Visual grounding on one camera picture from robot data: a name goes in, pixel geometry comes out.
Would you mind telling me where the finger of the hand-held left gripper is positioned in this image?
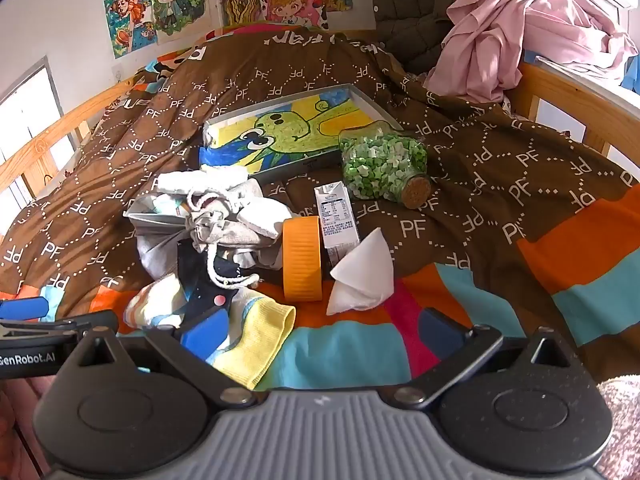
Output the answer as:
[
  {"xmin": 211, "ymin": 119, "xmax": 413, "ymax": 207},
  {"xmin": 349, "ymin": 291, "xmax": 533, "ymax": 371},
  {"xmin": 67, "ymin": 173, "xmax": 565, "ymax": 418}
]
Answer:
[{"xmin": 0, "ymin": 297, "xmax": 77, "ymax": 335}]

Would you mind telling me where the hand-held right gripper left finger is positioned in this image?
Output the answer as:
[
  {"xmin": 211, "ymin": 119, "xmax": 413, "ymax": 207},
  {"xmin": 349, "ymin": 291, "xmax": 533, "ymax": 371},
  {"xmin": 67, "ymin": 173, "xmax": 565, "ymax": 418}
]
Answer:
[{"xmin": 65, "ymin": 306, "xmax": 259, "ymax": 408}]

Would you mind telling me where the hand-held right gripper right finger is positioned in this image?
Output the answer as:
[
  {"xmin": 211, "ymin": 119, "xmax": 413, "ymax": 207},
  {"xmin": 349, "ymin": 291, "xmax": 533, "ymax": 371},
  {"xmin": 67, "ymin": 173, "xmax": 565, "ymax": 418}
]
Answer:
[{"xmin": 390, "ymin": 309, "xmax": 577, "ymax": 409}]

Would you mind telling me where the striped sock with yellow cuff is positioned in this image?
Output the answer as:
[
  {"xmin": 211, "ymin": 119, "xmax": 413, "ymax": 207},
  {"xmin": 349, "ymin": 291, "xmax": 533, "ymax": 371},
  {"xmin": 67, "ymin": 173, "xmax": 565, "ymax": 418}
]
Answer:
[{"xmin": 122, "ymin": 275, "xmax": 297, "ymax": 391}]

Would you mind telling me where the navy sock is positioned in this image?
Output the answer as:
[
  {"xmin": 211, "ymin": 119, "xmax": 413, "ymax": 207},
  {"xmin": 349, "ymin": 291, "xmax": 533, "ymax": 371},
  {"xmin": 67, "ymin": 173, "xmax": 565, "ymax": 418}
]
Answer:
[{"xmin": 175, "ymin": 240, "xmax": 237, "ymax": 332}]

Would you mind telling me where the white triangular pouch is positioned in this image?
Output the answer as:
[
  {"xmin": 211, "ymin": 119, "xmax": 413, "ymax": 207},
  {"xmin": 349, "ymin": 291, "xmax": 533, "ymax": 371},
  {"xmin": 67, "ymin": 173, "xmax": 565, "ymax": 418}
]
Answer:
[{"xmin": 326, "ymin": 227, "xmax": 396, "ymax": 317}]

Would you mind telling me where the beige drawstring pouch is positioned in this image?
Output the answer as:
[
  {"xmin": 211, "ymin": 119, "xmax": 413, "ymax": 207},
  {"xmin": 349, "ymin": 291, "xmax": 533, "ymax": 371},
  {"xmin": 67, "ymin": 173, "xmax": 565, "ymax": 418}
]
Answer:
[{"xmin": 185, "ymin": 187, "xmax": 281, "ymax": 292}]

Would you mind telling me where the orange ribbed ring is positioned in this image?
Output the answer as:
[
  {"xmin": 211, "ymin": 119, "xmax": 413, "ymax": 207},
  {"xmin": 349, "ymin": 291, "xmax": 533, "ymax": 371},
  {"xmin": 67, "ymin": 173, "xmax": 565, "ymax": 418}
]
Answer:
[{"xmin": 281, "ymin": 215, "xmax": 325, "ymax": 303}]

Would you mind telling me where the white grey sock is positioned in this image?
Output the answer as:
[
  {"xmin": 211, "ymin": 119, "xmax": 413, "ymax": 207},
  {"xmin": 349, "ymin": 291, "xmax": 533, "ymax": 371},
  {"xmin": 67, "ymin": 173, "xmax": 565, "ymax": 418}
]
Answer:
[{"xmin": 156, "ymin": 169, "xmax": 281, "ymax": 241}]

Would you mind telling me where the grey metal tray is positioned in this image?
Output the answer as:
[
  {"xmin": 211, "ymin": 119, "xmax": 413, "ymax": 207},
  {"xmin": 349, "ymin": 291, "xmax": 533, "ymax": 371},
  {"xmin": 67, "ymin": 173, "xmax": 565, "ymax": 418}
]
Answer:
[{"xmin": 202, "ymin": 82, "xmax": 404, "ymax": 184}]

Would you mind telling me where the person's left forearm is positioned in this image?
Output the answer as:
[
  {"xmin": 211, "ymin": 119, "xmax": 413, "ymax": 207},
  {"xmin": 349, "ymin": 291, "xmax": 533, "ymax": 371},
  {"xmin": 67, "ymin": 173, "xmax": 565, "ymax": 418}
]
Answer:
[{"xmin": 0, "ymin": 379, "xmax": 52, "ymax": 480}]

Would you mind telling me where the brown printed blanket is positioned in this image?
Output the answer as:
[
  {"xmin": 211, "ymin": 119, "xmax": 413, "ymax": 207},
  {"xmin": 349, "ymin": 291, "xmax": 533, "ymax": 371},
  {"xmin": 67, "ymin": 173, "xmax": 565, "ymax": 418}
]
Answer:
[{"xmin": 0, "ymin": 25, "xmax": 640, "ymax": 392}]

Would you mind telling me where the white milk carton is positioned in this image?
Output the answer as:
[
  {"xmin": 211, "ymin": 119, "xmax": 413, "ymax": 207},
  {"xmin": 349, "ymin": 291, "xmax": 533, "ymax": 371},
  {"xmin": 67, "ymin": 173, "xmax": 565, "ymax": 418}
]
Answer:
[{"xmin": 313, "ymin": 182, "xmax": 362, "ymax": 266}]

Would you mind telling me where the glass jar of green stars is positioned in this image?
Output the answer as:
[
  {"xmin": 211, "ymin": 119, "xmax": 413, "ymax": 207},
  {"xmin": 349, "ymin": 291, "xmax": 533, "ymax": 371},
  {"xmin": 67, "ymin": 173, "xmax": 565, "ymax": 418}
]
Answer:
[{"xmin": 338, "ymin": 127, "xmax": 432, "ymax": 210}]

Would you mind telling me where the pink fuzzy garment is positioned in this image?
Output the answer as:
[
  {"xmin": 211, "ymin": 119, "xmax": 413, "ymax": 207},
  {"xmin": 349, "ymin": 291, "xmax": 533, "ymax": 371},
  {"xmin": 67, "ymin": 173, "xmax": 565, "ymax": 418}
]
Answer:
[{"xmin": 596, "ymin": 374, "xmax": 640, "ymax": 480}]

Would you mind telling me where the white framed window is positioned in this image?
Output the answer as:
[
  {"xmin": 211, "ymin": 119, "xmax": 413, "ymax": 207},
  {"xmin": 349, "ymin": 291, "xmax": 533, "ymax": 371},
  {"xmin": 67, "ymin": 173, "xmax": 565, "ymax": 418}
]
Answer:
[{"xmin": 0, "ymin": 56, "xmax": 77, "ymax": 202}]

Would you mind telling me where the pink cloth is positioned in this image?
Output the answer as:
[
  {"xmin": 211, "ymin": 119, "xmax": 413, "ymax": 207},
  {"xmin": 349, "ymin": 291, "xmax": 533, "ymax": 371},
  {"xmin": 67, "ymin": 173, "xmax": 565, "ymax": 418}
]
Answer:
[{"xmin": 424, "ymin": 0, "xmax": 640, "ymax": 107}]

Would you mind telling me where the orange-haired figure blue poster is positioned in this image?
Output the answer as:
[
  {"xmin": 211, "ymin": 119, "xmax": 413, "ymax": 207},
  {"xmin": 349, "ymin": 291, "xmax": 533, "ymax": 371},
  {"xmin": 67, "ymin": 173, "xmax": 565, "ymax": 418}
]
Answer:
[{"xmin": 103, "ymin": 0, "xmax": 159, "ymax": 59}]

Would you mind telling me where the brown quilted jacket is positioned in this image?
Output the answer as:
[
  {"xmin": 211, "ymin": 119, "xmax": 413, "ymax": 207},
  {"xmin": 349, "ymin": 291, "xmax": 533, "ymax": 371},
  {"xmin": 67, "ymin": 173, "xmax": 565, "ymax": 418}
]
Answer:
[{"xmin": 369, "ymin": 0, "xmax": 467, "ymax": 77}]

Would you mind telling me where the blond figure cow-print poster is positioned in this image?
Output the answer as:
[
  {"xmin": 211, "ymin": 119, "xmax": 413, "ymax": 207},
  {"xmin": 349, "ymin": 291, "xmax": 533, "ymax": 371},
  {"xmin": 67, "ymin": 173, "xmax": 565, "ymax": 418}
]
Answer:
[{"xmin": 257, "ymin": 0, "xmax": 327, "ymax": 29}]

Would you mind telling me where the wooden bed rail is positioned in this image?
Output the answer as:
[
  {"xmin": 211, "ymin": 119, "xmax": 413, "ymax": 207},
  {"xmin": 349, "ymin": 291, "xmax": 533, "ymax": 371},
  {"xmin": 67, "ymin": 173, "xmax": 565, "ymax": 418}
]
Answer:
[
  {"xmin": 504, "ymin": 59, "xmax": 640, "ymax": 159},
  {"xmin": 0, "ymin": 76, "xmax": 139, "ymax": 197}
]

